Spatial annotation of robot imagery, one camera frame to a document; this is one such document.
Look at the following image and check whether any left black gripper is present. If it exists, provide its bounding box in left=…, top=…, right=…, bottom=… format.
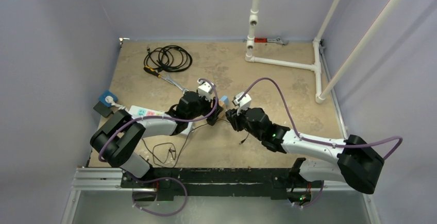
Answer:
left=186, top=93, right=221, bottom=122

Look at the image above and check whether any beige dragon cube socket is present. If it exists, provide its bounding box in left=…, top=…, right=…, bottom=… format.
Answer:
left=217, top=100, right=227, bottom=119

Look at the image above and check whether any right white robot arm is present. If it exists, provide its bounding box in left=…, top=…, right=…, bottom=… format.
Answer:
left=225, top=108, right=384, bottom=194

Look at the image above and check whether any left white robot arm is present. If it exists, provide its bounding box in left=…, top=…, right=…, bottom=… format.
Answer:
left=90, top=91, right=226, bottom=187

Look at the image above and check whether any blue plug adapter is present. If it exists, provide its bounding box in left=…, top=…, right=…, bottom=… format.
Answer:
left=220, top=95, right=229, bottom=106

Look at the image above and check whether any silver open-end wrench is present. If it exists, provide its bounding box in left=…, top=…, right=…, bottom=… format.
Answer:
left=160, top=74, right=188, bottom=94

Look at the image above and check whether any white colourful power strip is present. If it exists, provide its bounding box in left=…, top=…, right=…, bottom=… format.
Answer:
left=127, top=105, right=194, bottom=138

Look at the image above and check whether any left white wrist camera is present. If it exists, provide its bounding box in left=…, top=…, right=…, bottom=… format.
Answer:
left=197, top=80, right=215, bottom=101

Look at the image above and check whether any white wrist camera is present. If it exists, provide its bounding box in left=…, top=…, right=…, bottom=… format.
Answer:
left=232, top=92, right=251, bottom=115
left=197, top=80, right=215, bottom=101

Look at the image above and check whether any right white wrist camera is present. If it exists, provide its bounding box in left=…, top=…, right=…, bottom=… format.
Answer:
left=232, top=92, right=251, bottom=115

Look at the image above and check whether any coiled black cable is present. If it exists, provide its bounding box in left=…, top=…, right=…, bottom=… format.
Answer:
left=143, top=45, right=193, bottom=73

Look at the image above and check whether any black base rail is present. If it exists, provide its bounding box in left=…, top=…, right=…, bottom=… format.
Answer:
left=121, top=168, right=322, bottom=201

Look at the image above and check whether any yellow handled screwdriver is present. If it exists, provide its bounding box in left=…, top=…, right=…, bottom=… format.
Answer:
left=143, top=66, right=161, bottom=78

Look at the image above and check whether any thin black adapter cable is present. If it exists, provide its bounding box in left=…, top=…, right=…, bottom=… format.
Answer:
left=141, top=118, right=251, bottom=168

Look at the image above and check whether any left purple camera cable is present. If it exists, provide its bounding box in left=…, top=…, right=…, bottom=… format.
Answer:
left=98, top=78, right=219, bottom=162

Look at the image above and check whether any purple camera cable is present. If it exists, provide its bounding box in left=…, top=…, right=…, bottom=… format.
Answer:
left=98, top=78, right=219, bottom=162
left=239, top=77, right=404, bottom=161

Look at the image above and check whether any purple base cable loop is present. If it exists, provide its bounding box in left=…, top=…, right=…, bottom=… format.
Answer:
left=131, top=176, right=189, bottom=217

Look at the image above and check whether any white PVC pipe frame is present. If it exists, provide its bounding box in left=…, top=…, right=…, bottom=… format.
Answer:
left=244, top=0, right=419, bottom=105

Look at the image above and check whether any red handled adjustable wrench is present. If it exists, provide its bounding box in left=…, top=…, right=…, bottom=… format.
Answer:
left=254, top=37, right=289, bottom=45

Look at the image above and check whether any white coiled strip cord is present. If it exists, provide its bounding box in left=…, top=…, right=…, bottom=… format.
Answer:
left=108, top=97, right=131, bottom=114

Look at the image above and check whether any blue wall socket box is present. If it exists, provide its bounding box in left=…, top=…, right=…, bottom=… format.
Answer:
left=98, top=90, right=119, bottom=108

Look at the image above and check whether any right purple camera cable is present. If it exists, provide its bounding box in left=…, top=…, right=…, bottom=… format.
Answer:
left=239, top=77, right=404, bottom=161

